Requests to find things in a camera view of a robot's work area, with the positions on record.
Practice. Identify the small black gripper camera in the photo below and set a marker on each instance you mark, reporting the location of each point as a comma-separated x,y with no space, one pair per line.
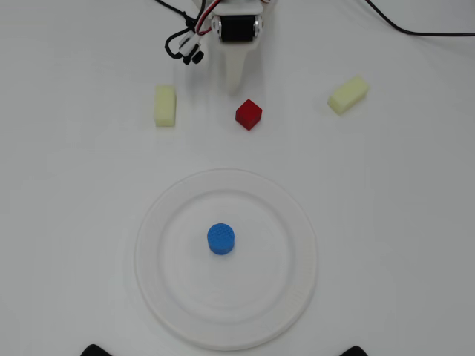
191,45

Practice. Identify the blue cylinder block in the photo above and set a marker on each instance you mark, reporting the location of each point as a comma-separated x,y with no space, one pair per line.
221,240

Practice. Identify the pale yellow sponge block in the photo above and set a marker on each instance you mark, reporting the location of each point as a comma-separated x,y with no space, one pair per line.
165,105
348,95

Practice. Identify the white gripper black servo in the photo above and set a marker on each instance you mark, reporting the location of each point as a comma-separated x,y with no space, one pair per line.
237,29

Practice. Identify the black stand foot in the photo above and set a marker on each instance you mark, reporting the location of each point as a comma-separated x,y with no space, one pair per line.
95,351
357,351

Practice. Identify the red cube block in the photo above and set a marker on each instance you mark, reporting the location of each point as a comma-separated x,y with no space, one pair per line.
248,114

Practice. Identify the white paper plate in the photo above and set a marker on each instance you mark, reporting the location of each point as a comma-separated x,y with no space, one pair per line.
259,296

